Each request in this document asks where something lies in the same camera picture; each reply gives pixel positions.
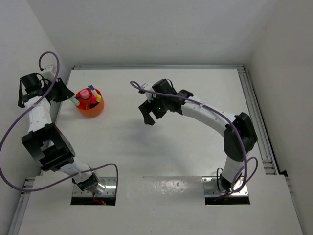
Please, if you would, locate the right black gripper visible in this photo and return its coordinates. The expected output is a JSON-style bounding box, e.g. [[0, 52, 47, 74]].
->
[[139, 93, 168, 125]]

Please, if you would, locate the pale green highlighter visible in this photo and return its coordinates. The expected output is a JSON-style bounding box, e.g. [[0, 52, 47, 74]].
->
[[70, 97, 80, 106]]

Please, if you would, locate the pink glue stick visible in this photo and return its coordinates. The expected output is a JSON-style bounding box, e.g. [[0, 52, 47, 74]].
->
[[80, 89, 90, 100]]

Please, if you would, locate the black pink highlighter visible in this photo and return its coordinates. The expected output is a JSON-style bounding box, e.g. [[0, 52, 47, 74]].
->
[[90, 96, 97, 108]]

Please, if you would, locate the white pen blue cap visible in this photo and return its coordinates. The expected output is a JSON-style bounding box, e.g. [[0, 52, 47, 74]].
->
[[90, 85, 98, 97]]

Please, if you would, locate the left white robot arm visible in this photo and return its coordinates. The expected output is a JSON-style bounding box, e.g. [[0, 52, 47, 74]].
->
[[18, 71, 105, 195]]

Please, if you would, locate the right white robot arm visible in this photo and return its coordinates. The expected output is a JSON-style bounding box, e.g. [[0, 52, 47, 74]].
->
[[131, 79, 258, 194]]

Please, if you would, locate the orange round organizer container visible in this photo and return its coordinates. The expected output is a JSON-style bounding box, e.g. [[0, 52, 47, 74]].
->
[[75, 87, 105, 118]]

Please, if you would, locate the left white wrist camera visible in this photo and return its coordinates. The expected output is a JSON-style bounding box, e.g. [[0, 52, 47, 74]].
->
[[40, 64, 57, 81]]

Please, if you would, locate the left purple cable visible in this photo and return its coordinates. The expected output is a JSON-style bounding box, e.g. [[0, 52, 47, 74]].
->
[[0, 51, 119, 193]]

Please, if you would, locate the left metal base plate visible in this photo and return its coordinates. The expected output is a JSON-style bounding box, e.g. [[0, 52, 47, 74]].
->
[[72, 177, 117, 197]]

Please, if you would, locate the metal base plate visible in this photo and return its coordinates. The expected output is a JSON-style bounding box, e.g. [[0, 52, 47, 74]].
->
[[202, 176, 248, 198], [72, 177, 117, 197]]

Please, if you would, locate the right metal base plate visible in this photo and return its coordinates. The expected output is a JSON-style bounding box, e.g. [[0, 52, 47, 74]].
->
[[202, 176, 248, 198]]

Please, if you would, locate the left aluminium table rail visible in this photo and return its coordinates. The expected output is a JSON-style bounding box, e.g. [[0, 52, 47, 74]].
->
[[8, 177, 35, 235]]

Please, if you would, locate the aluminium table rail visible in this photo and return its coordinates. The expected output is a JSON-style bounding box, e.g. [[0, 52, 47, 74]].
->
[[8, 177, 35, 235], [237, 66, 279, 175]]

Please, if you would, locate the right aluminium table rail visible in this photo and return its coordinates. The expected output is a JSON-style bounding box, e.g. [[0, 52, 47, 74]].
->
[[237, 66, 279, 175]]

